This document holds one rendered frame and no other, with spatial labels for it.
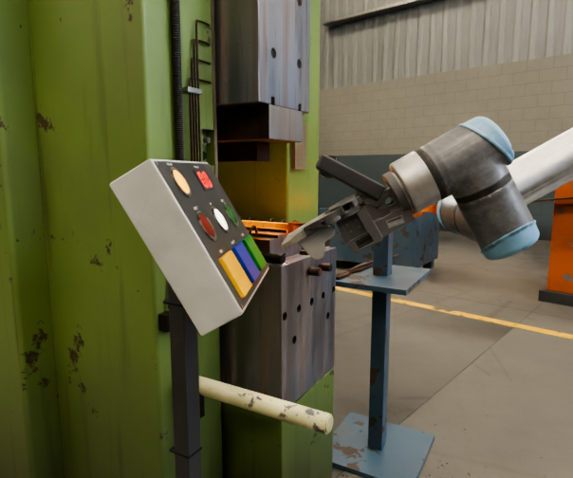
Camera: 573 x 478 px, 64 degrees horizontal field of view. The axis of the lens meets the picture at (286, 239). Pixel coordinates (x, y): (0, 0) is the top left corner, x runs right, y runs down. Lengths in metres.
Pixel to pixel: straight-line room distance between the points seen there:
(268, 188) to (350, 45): 9.16
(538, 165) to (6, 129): 1.28
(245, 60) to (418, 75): 8.57
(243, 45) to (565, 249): 3.85
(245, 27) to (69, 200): 0.67
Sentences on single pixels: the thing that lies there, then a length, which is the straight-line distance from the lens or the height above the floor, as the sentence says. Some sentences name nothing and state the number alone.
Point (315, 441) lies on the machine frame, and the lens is 1.72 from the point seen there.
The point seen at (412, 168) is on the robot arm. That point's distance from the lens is 0.73.
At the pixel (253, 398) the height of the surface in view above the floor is 0.64.
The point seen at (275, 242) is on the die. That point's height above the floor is 0.97.
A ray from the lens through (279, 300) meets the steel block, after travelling 1.31.
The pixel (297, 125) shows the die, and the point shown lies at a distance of 1.46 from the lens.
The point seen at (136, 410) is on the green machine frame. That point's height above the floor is 0.54.
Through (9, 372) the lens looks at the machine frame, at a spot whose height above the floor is 0.59.
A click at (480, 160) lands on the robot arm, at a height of 1.20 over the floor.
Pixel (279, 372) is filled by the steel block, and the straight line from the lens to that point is 1.39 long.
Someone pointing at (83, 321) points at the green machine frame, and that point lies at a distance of 1.44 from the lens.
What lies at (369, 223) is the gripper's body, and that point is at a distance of 0.73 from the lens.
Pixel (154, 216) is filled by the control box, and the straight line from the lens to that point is 0.74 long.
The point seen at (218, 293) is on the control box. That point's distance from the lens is 0.73.
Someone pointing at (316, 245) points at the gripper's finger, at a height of 1.06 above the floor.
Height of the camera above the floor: 1.18
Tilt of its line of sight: 9 degrees down
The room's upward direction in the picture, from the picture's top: straight up
